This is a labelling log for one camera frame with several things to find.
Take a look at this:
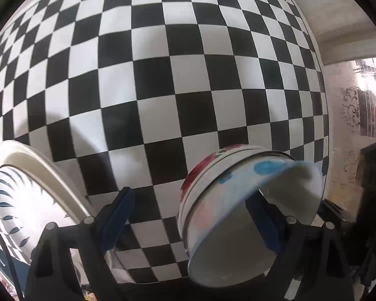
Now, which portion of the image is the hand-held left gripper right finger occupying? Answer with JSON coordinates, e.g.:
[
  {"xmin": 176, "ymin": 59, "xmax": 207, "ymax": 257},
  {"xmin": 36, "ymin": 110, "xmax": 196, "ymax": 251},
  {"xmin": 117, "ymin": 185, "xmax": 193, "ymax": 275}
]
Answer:
[{"xmin": 245, "ymin": 191, "xmax": 356, "ymax": 301}]

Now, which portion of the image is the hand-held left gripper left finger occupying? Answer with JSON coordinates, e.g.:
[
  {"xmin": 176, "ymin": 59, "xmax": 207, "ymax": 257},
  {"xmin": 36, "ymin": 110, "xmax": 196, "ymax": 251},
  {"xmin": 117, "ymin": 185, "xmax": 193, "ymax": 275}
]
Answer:
[{"xmin": 23, "ymin": 186, "xmax": 136, "ymax": 301}]

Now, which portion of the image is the white bowl with coloured dots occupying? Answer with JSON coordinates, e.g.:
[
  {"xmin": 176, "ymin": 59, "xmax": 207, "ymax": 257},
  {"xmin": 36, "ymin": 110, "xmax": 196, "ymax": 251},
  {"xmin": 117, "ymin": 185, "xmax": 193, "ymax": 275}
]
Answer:
[{"xmin": 183, "ymin": 158, "xmax": 325, "ymax": 289}]

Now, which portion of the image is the white bowl red flower print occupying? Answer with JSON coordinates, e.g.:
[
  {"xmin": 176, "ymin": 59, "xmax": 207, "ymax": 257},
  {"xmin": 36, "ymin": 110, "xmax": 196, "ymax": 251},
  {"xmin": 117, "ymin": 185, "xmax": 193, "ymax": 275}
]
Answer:
[{"xmin": 177, "ymin": 144, "xmax": 297, "ymax": 236}]

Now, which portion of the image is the white plate blue leaf print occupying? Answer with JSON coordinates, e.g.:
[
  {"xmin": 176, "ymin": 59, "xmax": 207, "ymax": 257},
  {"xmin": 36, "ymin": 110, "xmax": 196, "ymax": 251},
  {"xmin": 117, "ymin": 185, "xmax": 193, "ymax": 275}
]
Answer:
[{"xmin": 0, "ymin": 163, "xmax": 95, "ymax": 267}]

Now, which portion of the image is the window with metal grille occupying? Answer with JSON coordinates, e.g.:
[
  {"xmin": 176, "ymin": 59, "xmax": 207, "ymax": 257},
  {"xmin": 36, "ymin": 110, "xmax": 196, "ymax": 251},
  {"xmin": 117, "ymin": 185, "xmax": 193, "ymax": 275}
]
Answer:
[{"xmin": 352, "ymin": 57, "xmax": 376, "ymax": 138}]

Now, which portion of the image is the black white checkered tablecloth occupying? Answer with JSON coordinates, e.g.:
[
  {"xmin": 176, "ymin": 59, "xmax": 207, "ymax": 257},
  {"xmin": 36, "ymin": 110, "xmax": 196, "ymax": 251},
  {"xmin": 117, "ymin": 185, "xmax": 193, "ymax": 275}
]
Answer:
[{"xmin": 0, "ymin": 0, "xmax": 331, "ymax": 284}]

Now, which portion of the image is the black swirl wall decal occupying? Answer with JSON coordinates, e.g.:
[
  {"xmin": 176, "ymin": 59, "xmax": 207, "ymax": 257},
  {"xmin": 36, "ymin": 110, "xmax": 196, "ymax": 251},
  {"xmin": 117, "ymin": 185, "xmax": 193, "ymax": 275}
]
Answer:
[{"xmin": 343, "ymin": 86, "xmax": 362, "ymax": 129}]

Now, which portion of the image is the black cable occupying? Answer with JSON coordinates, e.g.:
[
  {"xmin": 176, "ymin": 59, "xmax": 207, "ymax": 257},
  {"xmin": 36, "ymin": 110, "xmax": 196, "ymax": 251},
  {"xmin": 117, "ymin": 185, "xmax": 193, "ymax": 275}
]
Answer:
[{"xmin": 0, "ymin": 216, "xmax": 24, "ymax": 301}]

